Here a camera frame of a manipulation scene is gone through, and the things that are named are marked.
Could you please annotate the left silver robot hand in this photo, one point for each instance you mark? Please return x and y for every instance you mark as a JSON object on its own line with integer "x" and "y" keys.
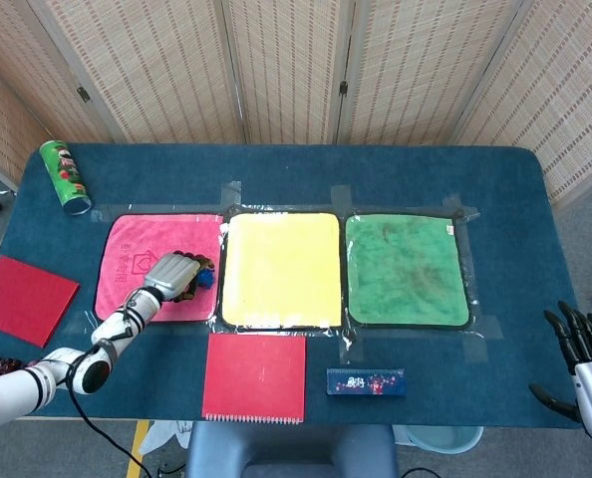
{"x": 174, "y": 274}

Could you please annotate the small blue wipes packet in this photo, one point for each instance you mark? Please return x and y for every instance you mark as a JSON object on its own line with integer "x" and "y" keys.
{"x": 207, "y": 279}

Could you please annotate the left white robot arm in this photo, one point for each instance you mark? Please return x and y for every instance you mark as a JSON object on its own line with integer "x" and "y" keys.
{"x": 7, "y": 393}

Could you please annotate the pink cloth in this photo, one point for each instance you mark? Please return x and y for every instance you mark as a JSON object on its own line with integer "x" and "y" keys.
{"x": 131, "y": 239}

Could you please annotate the yellow cloth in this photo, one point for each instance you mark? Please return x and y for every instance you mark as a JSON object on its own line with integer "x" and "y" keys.
{"x": 281, "y": 269}

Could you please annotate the green cloth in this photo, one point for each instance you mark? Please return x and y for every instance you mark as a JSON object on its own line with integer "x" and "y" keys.
{"x": 405, "y": 269}

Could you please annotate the red spiral notebook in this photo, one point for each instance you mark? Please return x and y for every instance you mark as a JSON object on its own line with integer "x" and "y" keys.
{"x": 253, "y": 378}

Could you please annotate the green chips can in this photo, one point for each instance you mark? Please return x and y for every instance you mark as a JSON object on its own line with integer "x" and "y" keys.
{"x": 67, "y": 176}

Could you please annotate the red square flat book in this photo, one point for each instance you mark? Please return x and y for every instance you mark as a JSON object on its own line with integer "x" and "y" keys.
{"x": 24, "y": 299}

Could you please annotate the light blue bucket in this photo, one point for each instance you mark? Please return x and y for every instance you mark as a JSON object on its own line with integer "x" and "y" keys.
{"x": 443, "y": 438}

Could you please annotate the white bag on floor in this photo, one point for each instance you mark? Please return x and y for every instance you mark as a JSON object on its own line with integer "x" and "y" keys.
{"x": 169, "y": 433}

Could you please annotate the grey blue chair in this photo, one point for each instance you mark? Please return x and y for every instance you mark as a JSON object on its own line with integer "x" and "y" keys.
{"x": 286, "y": 448}

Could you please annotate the dark blue printed pencil box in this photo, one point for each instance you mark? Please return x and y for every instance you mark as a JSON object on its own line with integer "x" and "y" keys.
{"x": 366, "y": 382}

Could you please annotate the woven folding screen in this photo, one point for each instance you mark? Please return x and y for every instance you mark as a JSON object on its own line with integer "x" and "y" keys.
{"x": 286, "y": 65}

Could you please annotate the blue table cover cloth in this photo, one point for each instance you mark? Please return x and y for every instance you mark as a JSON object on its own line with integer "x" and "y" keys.
{"x": 425, "y": 174}

